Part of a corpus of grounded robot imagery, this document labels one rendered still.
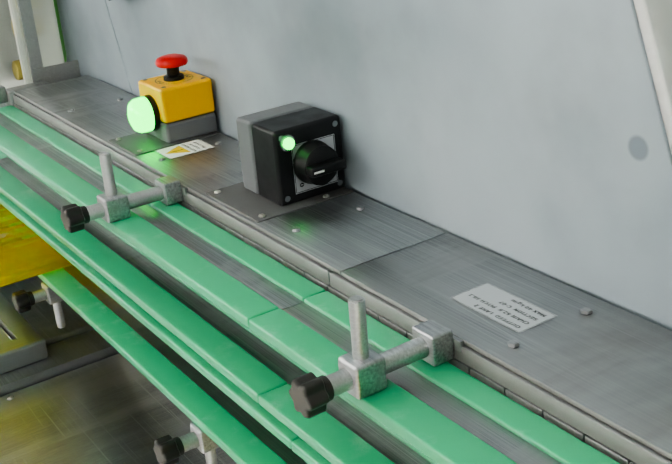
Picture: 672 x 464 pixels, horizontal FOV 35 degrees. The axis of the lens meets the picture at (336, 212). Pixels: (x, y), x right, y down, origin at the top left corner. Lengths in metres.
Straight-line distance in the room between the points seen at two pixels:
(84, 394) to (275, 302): 0.56
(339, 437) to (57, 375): 0.71
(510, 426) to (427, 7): 0.38
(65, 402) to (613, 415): 0.87
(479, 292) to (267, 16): 0.45
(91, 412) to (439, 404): 0.71
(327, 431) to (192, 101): 0.57
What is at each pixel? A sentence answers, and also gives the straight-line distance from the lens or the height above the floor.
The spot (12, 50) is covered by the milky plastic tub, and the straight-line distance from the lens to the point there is 1.91.
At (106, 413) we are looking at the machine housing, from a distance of 1.38.
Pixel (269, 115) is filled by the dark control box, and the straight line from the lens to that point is 1.09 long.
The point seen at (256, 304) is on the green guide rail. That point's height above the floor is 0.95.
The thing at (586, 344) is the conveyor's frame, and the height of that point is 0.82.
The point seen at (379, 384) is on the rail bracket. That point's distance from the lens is 0.76.
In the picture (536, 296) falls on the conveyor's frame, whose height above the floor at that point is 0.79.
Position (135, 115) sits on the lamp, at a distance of 1.31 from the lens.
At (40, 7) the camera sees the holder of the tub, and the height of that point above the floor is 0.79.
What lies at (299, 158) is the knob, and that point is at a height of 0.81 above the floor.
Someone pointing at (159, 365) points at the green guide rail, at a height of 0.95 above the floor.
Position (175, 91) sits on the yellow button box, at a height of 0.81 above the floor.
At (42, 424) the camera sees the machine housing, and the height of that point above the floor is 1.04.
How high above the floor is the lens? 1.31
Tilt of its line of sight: 30 degrees down
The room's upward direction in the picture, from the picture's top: 108 degrees counter-clockwise
